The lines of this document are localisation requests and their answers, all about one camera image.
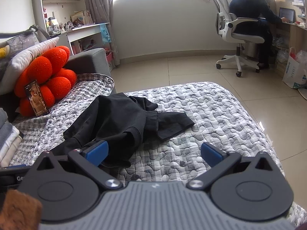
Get grey sofa armrest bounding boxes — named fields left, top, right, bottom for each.
left=65, top=48, right=117, bottom=94

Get blue plastic bag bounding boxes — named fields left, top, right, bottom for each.
left=100, top=23, right=113, bottom=44

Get white folded garment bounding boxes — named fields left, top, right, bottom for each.
left=0, top=126, right=20, bottom=159

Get white paper bag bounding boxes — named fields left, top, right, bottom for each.
left=282, top=47, right=307, bottom=89

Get white pillow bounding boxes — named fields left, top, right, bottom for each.
left=0, top=37, right=60, bottom=95

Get small desk trinkets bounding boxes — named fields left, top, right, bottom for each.
left=44, top=10, right=72, bottom=35

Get grey bag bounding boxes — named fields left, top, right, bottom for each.
left=0, top=25, right=54, bottom=60

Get white office chair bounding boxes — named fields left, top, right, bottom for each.
left=207, top=0, right=265, bottom=77

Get brown fleece sleeve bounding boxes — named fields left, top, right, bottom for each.
left=0, top=189, right=43, bottom=230

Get smartphone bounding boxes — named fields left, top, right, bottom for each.
left=24, top=80, right=50, bottom=117

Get white bookshelf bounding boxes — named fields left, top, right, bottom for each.
left=31, top=0, right=88, bottom=29

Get red flower cushion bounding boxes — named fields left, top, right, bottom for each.
left=14, top=45, right=78, bottom=117

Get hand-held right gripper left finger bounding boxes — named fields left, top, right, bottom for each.
left=36, top=141, right=124, bottom=191

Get grey patterned quilt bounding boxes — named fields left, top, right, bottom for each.
left=10, top=73, right=307, bottom=227

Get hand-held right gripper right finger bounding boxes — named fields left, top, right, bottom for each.
left=187, top=142, right=275, bottom=190

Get black garment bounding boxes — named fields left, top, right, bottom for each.
left=51, top=93, right=195, bottom=168

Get leaning picture books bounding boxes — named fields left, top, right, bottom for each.
left=70, top=10, right=94, bottom=26

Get white desk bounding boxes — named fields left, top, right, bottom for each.
left=47, top=22, right=111, bottom=55

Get laptop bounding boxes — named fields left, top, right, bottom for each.
left=279, top=8, right=295, bottom=24

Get silver waste bin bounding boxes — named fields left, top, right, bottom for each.
left=243, top=42, right=258, bottom=60

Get clear plastic bag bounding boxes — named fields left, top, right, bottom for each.
left=296, top=50, right=307, bottom=64

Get beige folded garment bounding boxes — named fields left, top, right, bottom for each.
left=0, top=136, right=24, bottom=168

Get wooden desk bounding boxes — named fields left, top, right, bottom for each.
left=266, top=0, right=307, bottom=77

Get grey curtain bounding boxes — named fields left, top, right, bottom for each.
left=80, top=0, right=120, bottom=66

